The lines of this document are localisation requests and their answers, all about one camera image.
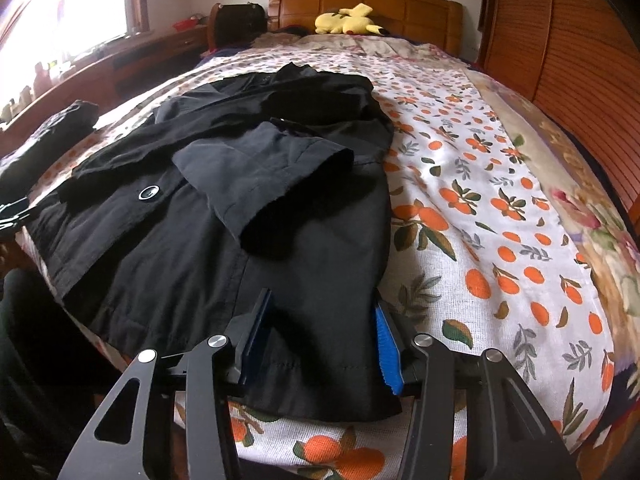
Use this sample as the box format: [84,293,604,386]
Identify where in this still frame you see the black double-breasted coat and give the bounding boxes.
[22,62,406,423]

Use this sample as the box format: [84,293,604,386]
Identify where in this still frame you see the yellow plush toy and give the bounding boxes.
[314,3,388,37]

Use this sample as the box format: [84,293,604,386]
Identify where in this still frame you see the orange print bed sheet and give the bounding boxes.
[15,42,616,480]

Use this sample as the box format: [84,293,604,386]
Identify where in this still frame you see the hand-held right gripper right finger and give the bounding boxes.
[374,302,583,480]

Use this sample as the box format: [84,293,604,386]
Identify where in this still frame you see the folded dark clothes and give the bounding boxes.
[0,101,101,206]

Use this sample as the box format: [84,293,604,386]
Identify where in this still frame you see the wooden slatted wardrobe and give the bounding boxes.
[477,0,640,221]

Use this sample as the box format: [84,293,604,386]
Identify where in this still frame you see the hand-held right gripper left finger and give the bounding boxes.
[57,287,273,480]

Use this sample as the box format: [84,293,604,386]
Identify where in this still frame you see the black backpack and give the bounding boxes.
[210,2,268,51]

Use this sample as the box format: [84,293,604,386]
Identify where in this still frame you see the floral blanket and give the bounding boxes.
[250,32,640,321]

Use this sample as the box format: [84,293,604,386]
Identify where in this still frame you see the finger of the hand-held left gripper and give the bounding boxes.
[0,197,40,235]

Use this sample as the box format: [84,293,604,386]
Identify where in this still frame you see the wooden bed headboard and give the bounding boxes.
[267,0,463,56]

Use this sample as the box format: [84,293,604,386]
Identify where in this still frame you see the wooden framed window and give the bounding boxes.
[0,0,151,76]

